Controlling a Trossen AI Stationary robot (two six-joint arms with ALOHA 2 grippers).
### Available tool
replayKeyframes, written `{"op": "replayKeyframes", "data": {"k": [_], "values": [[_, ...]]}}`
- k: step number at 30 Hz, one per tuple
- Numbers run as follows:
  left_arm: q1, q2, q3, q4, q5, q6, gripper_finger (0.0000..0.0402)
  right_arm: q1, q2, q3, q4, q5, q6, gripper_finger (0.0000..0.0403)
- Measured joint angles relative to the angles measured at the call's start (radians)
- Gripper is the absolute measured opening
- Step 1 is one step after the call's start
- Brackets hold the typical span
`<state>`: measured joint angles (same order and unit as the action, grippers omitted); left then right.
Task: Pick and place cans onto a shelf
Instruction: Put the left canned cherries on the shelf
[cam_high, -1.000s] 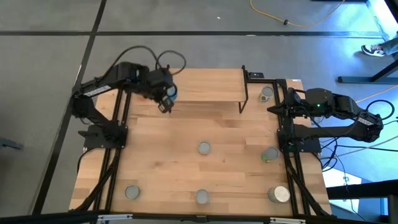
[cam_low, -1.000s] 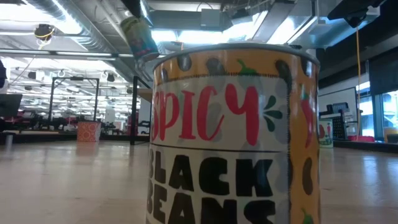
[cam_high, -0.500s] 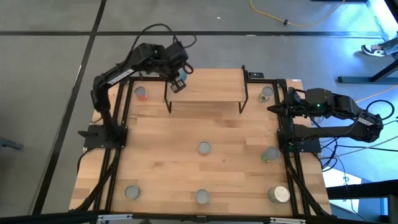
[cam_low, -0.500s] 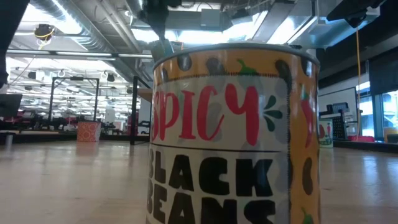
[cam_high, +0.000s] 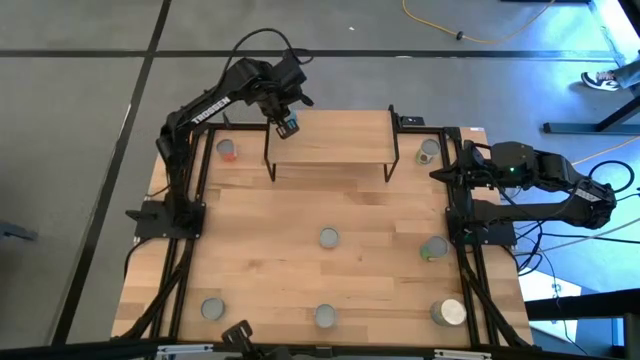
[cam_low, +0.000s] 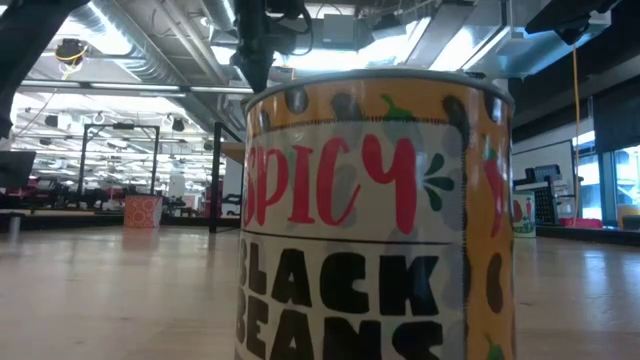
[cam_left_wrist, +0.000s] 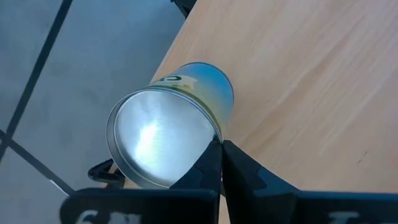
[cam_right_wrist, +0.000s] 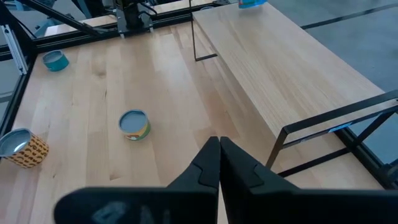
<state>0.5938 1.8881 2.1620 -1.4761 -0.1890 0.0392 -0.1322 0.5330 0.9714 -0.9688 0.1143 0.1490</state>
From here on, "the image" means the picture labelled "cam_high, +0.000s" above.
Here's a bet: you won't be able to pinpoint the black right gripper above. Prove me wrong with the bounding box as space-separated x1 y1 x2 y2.
430 140 496 194

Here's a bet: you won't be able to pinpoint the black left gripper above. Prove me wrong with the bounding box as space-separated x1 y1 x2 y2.
262 49 315 141

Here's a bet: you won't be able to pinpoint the teal label tin can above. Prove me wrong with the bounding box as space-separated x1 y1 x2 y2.
415 138 442 167

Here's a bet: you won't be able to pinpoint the red sauce can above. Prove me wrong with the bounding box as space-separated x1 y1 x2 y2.
215 138 239 163

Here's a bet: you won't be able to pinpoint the green label tin can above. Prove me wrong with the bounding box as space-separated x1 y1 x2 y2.
419 234 451 263

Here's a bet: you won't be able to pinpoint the small grey tin can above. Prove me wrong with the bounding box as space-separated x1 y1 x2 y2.
318 226 341 250

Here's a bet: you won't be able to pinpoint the blue yellow cherries can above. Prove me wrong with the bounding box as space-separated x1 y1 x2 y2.
430 298 468 328

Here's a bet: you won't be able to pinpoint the orange patterned short can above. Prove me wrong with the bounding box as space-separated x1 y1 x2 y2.
314 303 339 330

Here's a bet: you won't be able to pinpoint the white red label can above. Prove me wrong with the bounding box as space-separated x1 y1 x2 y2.
200 297 227 322

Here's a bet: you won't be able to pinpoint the wooden shelf black legs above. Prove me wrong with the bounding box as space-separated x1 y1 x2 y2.
262 103 401 184

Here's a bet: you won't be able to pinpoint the black desk leg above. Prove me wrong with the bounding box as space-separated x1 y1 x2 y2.
542 92 640 136

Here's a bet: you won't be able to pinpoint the person's shoe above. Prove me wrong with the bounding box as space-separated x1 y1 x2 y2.
580 69 622 93

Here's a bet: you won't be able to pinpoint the black furniture beam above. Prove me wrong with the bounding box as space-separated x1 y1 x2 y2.
523 287 640 322

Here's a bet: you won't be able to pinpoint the person's leg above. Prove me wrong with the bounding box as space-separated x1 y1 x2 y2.
612 47 640 99

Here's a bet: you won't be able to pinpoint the grey furniture foot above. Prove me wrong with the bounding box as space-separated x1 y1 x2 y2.
0 221 39 243

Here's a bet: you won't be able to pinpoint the black aluminium table frame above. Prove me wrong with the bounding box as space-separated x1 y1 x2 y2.
112 119 536 351

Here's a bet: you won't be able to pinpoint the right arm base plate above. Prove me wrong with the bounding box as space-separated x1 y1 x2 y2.
445 205 517 247

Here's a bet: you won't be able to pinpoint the yellow floor cable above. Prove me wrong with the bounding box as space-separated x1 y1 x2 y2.
401 0 557 45

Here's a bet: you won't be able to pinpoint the thin black floor cable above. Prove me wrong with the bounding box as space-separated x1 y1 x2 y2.
534 239 594 357

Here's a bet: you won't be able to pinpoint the thick black floor cable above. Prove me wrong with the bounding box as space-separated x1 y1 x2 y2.
517 230 640 246

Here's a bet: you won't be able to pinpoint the yellow power strip cable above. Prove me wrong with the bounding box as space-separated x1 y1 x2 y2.
571 134 640 167

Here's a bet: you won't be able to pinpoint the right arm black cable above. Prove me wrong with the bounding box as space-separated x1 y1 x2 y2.
588 159 636 195

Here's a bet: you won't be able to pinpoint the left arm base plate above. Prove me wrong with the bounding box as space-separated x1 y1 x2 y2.
124 198 207 240

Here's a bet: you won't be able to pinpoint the grey floor cable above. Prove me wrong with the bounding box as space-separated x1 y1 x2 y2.
513 217 640 257

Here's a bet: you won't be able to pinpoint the silver metal bracket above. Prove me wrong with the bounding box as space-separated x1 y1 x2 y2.
155 342 215 358
432 348 494 360

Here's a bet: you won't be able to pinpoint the black frame crossbeam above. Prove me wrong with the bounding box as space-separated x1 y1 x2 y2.
0 335 640 360

